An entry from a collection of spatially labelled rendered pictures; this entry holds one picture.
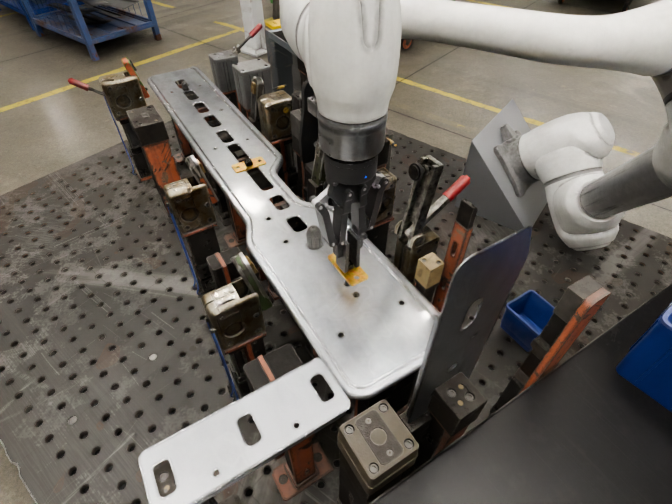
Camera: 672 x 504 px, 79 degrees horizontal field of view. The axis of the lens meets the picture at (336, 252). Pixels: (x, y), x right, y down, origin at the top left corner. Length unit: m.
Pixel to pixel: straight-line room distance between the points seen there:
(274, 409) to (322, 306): 0.20
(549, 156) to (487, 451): 0.94
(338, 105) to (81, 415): 0.88
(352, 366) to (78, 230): 1.11
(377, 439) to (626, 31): 0.62
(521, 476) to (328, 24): 0.57
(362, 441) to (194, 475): 0.23
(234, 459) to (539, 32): 0.71
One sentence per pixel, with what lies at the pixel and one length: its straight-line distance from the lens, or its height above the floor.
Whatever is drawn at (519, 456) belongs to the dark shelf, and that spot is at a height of 1.03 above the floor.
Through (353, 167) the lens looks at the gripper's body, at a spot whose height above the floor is 1.29.
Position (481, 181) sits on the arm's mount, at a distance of 1.39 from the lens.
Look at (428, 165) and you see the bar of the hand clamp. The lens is 0.72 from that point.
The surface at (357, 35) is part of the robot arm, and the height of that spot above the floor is 1.45.
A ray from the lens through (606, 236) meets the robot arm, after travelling 1.34.
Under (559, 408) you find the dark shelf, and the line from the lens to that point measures 0.69.
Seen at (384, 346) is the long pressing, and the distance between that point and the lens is 0.70.
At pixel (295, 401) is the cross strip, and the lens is 0.66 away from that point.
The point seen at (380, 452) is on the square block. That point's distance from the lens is 0.57.
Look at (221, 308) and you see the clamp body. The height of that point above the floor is 1.04.
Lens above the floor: 1.59
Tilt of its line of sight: 45 degrees down
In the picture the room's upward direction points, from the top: straight up
